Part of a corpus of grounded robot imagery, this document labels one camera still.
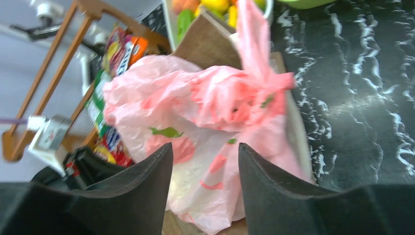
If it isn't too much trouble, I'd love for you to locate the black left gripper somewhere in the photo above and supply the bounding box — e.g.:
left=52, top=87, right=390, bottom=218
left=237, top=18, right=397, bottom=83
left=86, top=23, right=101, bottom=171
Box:
left=0, top=143, right=173, bottom=235

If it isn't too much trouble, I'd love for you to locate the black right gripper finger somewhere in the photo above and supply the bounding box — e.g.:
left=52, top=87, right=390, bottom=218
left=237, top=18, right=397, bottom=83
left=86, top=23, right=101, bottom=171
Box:
left=238, top=143, right=415, bottom=235

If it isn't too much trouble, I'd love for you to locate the pink plastic grocery bag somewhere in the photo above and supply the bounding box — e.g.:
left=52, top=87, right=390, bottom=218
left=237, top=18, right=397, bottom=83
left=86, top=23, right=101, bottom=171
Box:
left=103, top=0, right=312, bottom=235

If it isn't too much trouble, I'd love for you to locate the red chips bag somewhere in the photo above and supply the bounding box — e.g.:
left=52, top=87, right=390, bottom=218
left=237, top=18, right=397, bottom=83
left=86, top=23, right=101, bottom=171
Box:
left=94, top=127, right=135, bottom=167

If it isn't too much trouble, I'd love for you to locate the green snack packet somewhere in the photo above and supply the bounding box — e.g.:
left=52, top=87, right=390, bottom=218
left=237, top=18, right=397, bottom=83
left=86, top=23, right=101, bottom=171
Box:
left=85, top=70, right=112, bottom=138

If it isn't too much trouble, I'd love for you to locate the wooden slatted rack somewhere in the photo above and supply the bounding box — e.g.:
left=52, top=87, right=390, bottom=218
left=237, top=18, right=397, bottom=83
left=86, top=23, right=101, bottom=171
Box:
left=16, top=0, right=171, bottom=151

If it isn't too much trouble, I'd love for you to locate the orange Fox's candy bag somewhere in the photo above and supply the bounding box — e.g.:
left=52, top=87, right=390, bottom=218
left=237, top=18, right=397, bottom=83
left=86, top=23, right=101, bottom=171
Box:
left=102, top=25, right=149, bottom=77

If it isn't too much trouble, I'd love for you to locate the green bell pepper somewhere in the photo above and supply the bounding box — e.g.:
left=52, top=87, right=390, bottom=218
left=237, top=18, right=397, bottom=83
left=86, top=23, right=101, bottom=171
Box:
left=177, top=9, right=194, bottom=42

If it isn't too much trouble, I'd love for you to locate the white fruit basin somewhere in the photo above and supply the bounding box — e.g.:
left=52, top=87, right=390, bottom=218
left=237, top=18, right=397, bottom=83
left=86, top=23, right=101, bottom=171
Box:
left=162, top=0, right=274, bottom=50

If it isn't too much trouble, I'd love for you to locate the green vegetable basin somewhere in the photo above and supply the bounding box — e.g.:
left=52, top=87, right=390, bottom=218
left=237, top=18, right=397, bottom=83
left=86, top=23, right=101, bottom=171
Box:
left=278, top=0, right=336, bottom=10

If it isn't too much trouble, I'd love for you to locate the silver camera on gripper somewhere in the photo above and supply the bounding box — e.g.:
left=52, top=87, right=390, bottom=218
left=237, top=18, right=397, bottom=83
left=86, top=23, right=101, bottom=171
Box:
left=27, top=115, right=71, bottom=177

